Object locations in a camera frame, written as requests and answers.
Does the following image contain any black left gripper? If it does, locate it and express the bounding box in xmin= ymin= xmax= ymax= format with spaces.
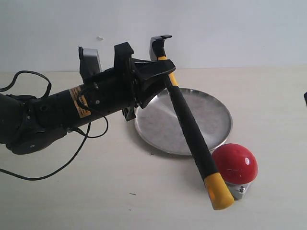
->
xmin=83 ymin=42 xmax=176 ymax=121

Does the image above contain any black yellow claw hammer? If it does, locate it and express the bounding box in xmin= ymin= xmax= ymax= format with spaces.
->
xmin=148 ymin=34 xmax=235 ymax=211

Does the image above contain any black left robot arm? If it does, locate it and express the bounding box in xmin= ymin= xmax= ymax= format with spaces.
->
xmin=0 ymin=42 xmax=176 ymax=155

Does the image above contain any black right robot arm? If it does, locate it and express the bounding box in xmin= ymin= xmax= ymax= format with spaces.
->
xmin=304 ymin=92 xmax=307 ymax=106

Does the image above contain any red dome push button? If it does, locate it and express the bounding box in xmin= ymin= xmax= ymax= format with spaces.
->
xmin=212 ymin=143 xmax=258 ymax=184

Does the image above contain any grey button base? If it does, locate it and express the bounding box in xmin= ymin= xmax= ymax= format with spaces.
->
xmin=225 ymin=182 xmax=252 ymax=200

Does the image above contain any round steel plate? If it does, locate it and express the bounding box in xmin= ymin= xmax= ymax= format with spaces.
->
xmin=134 ymin=88 xmax=233 ymax=156

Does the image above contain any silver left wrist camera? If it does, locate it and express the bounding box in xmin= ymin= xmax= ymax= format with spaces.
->
xmin=78 ymin=46 xmax=102 ymax=83

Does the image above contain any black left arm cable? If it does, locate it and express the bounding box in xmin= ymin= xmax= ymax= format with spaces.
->
xmin=0 ymin=70 xmax=108 ymax=181

